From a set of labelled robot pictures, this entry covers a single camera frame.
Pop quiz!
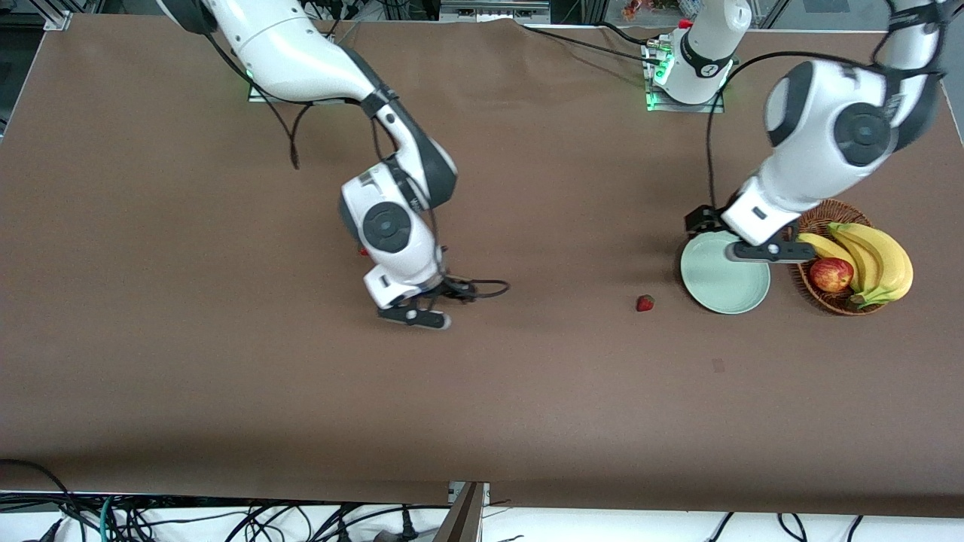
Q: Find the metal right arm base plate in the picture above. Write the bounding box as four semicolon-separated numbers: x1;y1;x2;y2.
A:
248;70;317;104

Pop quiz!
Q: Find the brown wicker basket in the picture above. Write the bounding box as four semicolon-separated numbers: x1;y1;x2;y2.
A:
785;199;908;316

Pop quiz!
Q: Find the brown table cover sheet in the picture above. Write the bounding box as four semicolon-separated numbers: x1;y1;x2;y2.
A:
0;14;964;519

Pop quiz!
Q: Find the short black cable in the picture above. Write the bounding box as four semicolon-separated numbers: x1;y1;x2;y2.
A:
599;21;657;44

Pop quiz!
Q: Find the pale green round plate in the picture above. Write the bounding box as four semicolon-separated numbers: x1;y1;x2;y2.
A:
680;230;771;315

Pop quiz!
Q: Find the medium yellow banana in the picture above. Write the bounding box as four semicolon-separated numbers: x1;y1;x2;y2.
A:
827;223;883;296

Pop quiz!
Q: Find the long black cable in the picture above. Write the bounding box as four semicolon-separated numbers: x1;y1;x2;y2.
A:
520;24;667;67

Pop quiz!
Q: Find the small yellow banana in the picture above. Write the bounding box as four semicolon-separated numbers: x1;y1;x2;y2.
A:
797;233;861;293

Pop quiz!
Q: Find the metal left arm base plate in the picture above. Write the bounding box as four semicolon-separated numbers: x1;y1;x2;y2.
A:
646;38;726;114

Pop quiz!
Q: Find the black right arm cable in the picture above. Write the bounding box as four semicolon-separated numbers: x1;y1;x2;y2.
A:
200;30;511;302

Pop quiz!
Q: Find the aluminium frame post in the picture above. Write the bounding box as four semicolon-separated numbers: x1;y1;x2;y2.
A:
433;482;490;542

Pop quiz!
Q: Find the red apple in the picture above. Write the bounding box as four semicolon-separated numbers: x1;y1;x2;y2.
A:
810;257;855;294

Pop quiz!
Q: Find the yellow banana bunch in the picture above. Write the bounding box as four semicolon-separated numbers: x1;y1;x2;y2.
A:
836;222;914;309

